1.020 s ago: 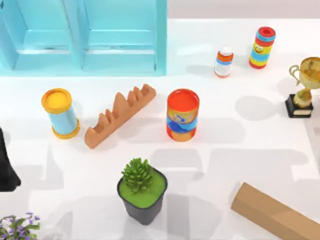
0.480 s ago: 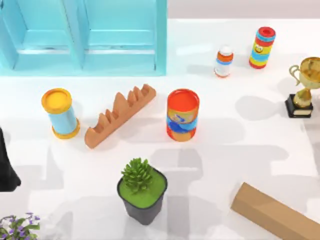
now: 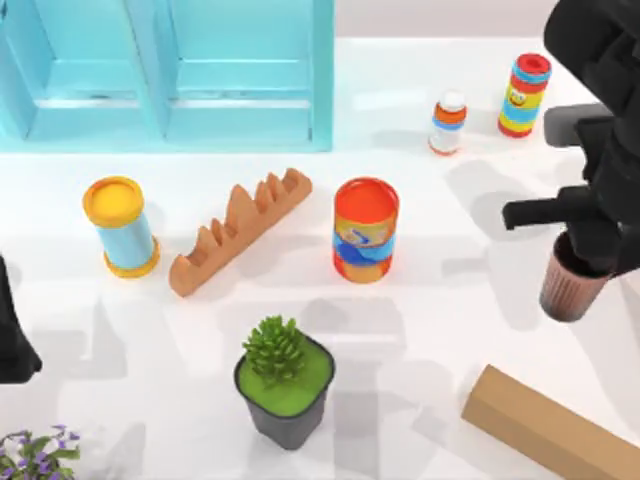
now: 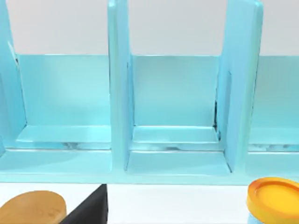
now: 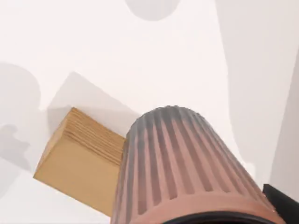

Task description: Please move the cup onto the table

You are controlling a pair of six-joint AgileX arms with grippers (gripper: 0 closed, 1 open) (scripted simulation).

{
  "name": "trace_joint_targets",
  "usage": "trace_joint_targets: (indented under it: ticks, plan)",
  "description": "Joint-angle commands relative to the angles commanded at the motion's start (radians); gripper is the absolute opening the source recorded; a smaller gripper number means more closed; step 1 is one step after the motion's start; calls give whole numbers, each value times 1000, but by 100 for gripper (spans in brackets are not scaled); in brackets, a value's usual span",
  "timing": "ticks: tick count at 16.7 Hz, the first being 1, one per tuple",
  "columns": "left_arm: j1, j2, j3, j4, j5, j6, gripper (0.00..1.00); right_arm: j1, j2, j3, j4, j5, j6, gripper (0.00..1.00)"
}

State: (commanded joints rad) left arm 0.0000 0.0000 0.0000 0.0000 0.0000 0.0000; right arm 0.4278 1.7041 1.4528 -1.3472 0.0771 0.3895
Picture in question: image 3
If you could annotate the brown ribbed cup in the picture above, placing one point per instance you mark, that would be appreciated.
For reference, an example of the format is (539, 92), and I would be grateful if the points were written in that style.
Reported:
(565, 295)

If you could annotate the red yellow blue can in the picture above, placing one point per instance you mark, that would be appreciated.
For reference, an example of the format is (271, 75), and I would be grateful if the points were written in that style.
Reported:
(522, 97)

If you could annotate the small white orange-label bottle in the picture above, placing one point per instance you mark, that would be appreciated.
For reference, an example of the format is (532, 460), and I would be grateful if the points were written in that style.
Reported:
(446, 127)

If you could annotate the brown cardboard box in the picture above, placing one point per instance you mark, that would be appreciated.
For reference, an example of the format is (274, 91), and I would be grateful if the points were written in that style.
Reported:
(540, 425)

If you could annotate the orange and blue can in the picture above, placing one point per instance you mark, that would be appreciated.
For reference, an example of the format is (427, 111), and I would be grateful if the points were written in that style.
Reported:
(365, 235)

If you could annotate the green plant in black pot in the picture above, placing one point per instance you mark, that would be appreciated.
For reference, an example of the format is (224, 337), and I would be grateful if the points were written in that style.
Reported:
(287, 390)

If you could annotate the notched terracotta holder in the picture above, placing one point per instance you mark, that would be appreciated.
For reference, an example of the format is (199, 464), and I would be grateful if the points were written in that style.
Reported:
(235, 235)

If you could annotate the light blue rack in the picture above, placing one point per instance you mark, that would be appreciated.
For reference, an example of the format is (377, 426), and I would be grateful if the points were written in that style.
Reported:
(235, 80)

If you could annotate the yellow and blue can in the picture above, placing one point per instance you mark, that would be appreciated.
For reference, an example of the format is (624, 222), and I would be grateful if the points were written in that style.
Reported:
(125, 235)

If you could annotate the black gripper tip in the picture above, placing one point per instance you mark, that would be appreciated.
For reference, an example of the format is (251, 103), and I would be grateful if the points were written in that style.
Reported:
(15, 345)

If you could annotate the purple flower plant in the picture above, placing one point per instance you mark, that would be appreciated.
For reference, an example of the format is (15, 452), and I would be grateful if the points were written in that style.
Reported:
(35, 455)

